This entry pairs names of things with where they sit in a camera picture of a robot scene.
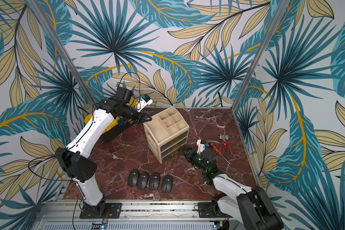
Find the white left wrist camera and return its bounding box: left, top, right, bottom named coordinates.
left=114, top=86, right=153, bottom=112

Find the clear top drawer gold handle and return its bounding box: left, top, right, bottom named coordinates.
left=161, top=131, right=188, bottom=149

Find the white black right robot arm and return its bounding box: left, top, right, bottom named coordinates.
left=183, top=148, right=285, bottom=230

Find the yellow black toolbox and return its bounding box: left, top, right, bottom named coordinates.
left=77, top=97, right=135, bottom=145

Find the red handle metal valve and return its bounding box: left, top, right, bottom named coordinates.
left=218, top=134, right=230, bottom=149

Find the black computer mouse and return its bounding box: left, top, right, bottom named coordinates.
left=149, top=172, right=161, bottom=191
left=161, top=175, right=173, bottom=193
left=127, top=169, right=140, bottom=187
left=136, top=172, right=150, bottom=190

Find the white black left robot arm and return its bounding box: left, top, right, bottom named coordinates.
left=56, top=94, right=153, bottom=208

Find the clear drawer gold handle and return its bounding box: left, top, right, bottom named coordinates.
left=162, top=145, right=186, bottom=163
left=161, top=138, right=187, bottom=158
left=161, top=131, right=188, bottom=149

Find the orange handle screwdriver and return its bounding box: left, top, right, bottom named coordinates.
left=209, top=143, right=231, bottom=165

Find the clear bottom drawer gold handle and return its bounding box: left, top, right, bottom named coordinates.
left=162, top=145, right=186, bottom=163

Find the beige drawer organizer cabinet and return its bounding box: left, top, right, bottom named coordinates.
left=143, top=106, right=189, bottom=164

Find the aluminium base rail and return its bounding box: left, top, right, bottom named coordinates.
left=31, top=200, right=245, bottom=230

